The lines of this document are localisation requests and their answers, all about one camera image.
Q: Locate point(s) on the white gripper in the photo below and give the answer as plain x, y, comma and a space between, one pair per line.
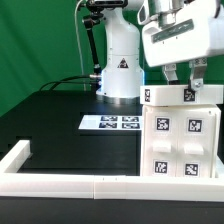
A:
182, 30

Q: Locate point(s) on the white cabinet top block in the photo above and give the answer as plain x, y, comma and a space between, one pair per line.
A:
176, 95

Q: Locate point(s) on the white cabinet door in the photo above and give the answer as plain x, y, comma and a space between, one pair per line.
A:
159, 150
195, 145

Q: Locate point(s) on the white cabinet body box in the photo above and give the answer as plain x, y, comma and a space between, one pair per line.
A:
177, 113

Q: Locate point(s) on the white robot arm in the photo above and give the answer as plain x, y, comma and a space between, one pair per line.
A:
123, 76

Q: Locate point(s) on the white marker base sheet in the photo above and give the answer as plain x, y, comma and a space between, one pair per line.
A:
110, 122

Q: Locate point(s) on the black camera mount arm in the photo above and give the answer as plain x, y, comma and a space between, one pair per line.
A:
96, 8

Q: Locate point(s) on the white U-shaped obstacle frame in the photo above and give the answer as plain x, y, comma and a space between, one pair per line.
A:
17, 184

